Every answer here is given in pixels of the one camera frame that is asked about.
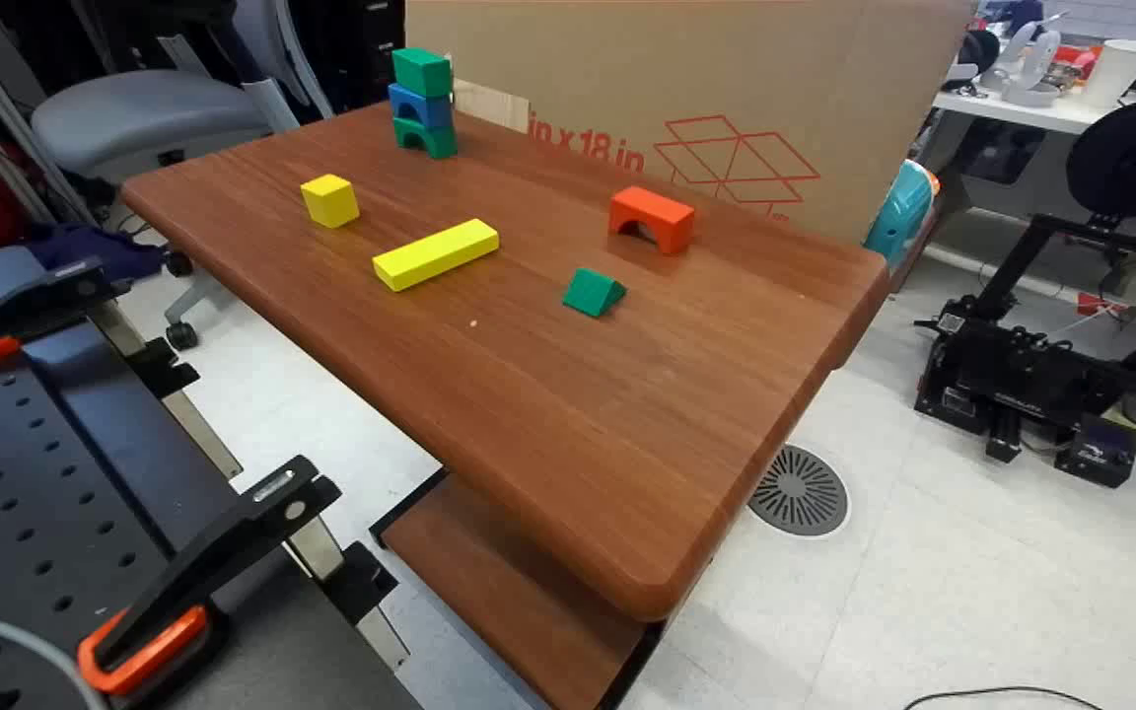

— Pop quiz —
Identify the black perforated mounting board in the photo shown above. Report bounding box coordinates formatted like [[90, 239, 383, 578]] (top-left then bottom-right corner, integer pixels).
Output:
[[0, 318, 423, 710]]

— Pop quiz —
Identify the black 3D printer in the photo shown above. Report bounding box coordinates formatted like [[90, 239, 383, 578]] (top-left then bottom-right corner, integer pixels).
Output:
[[916, 208, 1136, 467]]

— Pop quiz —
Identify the large cardboard box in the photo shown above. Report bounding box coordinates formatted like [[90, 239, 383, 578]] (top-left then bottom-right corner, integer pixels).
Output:
[[404, 0, 979, 254]]

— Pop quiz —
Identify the black power supply box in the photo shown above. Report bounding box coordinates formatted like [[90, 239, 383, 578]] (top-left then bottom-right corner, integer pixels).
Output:
[[1054, 415, 1136, 493]]

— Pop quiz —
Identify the blue cloth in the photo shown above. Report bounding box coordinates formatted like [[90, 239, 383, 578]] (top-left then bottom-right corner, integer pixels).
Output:
[[27, 219, 175, 286]]

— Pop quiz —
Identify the black floor cable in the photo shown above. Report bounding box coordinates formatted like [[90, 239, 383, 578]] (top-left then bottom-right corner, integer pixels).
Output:
[[901, 681, 1105, 710]]

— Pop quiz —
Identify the wooden lower table shelf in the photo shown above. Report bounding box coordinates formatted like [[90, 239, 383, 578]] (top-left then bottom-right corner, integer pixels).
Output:
[[374, 468, 658, 710]]

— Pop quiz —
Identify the yellow rectangular block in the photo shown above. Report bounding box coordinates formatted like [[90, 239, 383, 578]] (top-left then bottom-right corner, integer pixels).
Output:
[[370, 217, 505, 296]]

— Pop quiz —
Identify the grey office chair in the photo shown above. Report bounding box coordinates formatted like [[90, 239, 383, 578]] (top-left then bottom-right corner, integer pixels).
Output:
[[27, 0, 336, 188]]

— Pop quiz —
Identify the green rectangular block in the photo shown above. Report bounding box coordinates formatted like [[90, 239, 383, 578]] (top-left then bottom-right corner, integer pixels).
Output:
[[391, 43, 455, 104]]

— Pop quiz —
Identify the blue arch block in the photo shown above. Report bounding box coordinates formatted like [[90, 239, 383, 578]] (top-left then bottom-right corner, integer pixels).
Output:
[[386, 80, 459, 139]]

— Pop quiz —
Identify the round metal floor drain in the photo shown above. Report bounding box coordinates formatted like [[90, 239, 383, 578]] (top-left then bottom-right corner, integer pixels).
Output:
[[745, 440, 851, 540]]

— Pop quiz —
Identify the white background table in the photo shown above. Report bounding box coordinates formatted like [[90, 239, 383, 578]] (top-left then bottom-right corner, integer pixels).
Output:
[[931, 83, 1123, 139]]

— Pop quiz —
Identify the black filament spool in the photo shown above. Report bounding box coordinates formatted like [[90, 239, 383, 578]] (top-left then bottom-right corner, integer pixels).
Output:
[[1064, 93, 1136, 219]]

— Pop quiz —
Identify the grey cable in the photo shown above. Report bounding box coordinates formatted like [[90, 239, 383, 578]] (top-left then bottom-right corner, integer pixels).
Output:
[[0, 611, 111, 710]]

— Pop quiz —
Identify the green wedge block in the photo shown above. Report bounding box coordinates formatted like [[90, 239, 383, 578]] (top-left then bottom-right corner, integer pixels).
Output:
[[558, 263, 632, 318]]

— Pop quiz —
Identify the yellow cube block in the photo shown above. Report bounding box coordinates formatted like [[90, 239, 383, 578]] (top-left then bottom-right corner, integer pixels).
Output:
[[296, 169, 365, 231]]

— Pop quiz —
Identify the green arch block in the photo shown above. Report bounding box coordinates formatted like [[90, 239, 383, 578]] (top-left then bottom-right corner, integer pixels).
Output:
[[391, 113, 461, 162]]

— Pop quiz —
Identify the orange arch block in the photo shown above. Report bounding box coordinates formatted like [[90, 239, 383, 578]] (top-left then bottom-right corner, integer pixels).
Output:
[[604, 180, 699, 260]]

